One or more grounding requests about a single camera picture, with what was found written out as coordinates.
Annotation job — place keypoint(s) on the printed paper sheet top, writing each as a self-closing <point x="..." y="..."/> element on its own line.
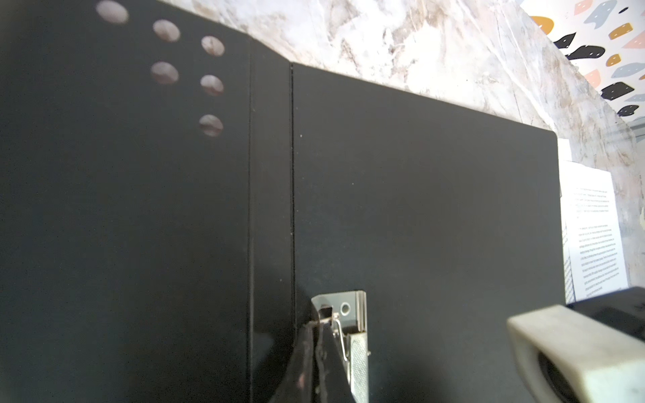
<point x="594" y="263"/>

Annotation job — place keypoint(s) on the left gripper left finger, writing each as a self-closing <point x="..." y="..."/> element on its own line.
<point x="296" y="385"/>

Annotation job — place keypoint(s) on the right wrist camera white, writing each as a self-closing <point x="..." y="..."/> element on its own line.
<point x="589" y="351"/>

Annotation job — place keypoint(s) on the orange folder black inside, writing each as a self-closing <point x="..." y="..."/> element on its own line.
<point x="174" y="193"/>

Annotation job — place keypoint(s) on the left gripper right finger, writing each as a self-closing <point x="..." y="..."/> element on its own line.
<point x="331" y="383"/>

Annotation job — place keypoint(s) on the printed paper sheet with diagram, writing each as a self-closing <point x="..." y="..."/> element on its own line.
<point x="565" y="155"/>

